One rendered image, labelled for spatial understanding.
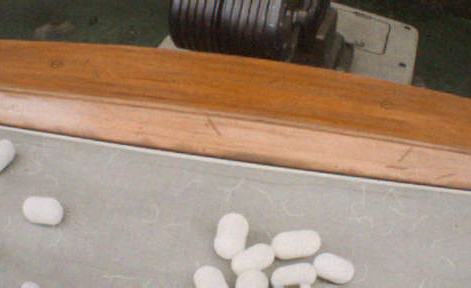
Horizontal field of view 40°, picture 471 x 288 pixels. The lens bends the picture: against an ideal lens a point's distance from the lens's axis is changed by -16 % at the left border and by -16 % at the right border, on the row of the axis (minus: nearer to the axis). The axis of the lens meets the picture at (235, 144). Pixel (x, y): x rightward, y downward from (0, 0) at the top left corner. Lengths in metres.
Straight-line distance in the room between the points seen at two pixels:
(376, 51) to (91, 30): 1.17
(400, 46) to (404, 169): 0.74
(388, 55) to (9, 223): 0.88
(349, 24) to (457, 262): 0.87
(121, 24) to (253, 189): 1.73
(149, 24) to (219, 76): 1.62
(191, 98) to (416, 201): 0.21
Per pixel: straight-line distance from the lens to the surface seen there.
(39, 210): 0.53
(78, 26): 2.29
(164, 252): 0.52
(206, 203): 0.56
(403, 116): 0.63
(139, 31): 2.21
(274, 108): 0.61
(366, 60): 1.25
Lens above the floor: 1.12
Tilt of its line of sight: 39 degrees down
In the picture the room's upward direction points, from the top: 4 degrees clockwise
